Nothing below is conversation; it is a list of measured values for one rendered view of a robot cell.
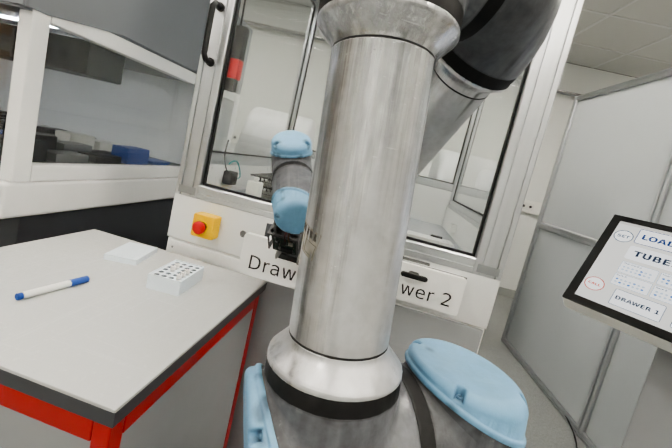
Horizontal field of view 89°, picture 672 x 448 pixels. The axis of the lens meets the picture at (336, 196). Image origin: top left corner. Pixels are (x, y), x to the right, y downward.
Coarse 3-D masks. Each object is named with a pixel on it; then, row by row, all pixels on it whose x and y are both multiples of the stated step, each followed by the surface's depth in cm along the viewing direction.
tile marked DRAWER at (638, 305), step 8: (616, 288) 83; (616, 296) 82; (624, 296) 81; (632, 296) 81; (616, 304) 81; (624, 304) 80; (632, 304) 79; (640, 304) 79; (648, 304) 78; (656, 304) 77; (632, 312) 78; (640, 312) 78; (648, 312) 77; (656, 312) 76; (664, 312) 75; (656, 320) 75
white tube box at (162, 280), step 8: (168, 264) 92; (184, 264) 95; (192, 264) 95; (152, 272) 85; (160, 272) 87; (168, 272) 87; (176, 272) 88; (192, 272) 90; (200, 272) 93; (152, 280) 83; (160, 280) 83; (168, 280) 83; (176, 280) 83; (184, 280) 85; (192, 280) 89; (152, 288) 84; (160, 288) 83; (168, 288) 83; (176, 288) 83; (184, 288) 86
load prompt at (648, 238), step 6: (642, 234) 90; (648, 234) 89; (654, 234) 88; (660, 234) 88; (636, 240) 89; (642, 240) 89; (648, 240) 88; (654, 240) 87; (660, 240) 87; (666, 240) 86; (648, 246) 87; (654, 246) 86; (660, 246) 86; (666, 246) 85
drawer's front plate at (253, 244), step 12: (252, 240) 90; (264, 240) 89; (252, 252) 90; (264, 252) 90; (240, 264) 91; (252, 264) 90; (276, 264) 89; (288, 264) 89; (252, 276) 91; (264, 276) 90; (276, 276) 90; (288, 276) 89
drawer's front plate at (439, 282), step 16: (400, 272) 98; (432, 272) 97; (400, 288) 99; (416, 288) 98; (432, 288) 97; (448, 288) 96; (464, 288) 96; (416, 304) 98; (432, 304) 97; (448, 304) 97
